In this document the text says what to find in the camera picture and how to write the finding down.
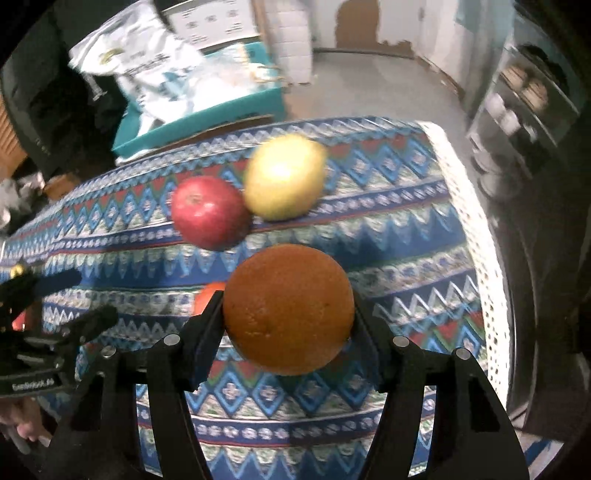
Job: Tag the white slippers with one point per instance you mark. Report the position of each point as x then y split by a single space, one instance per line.
489 164

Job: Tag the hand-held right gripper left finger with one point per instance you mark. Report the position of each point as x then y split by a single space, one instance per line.
203 353

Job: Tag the grey clothing pile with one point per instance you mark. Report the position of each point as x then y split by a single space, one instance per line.
16 203

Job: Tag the wooden drawer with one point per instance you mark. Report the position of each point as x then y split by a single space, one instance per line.
61 185

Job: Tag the white printed rice bag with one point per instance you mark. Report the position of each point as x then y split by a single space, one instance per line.
138 60

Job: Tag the grey shoe rack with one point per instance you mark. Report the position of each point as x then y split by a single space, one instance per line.
545 115

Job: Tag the person's left hand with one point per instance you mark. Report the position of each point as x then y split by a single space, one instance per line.
25 422

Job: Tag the yellow pear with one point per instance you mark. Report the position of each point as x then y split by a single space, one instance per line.
285 177

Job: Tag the black shoes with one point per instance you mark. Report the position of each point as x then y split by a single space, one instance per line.
542 55

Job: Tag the teal plastic bin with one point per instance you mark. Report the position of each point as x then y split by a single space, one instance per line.
221 115

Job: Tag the stack of white boxes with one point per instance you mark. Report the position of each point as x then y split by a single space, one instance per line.
293 41

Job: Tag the red apple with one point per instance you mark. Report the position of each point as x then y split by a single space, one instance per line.
210 212

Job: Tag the black coat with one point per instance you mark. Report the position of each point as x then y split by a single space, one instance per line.
55 115

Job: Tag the large orange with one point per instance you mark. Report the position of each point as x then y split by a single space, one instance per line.
288 309

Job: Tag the blue patterned tablecloth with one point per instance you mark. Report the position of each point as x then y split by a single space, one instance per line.
392 240

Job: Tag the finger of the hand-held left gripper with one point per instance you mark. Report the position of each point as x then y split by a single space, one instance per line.
51 282
87 323

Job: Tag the white perforated storage crate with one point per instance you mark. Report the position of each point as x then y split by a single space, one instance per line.
212 21

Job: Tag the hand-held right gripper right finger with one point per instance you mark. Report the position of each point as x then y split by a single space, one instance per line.
369 333

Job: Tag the white shoes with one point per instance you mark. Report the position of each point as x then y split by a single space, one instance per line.
503 115

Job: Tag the tan shoes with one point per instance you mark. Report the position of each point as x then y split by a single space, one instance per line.
526 86

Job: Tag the medium orange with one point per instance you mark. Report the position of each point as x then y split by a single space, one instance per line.
208 295

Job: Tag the clear plastic bags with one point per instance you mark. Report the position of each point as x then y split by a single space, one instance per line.
231 74

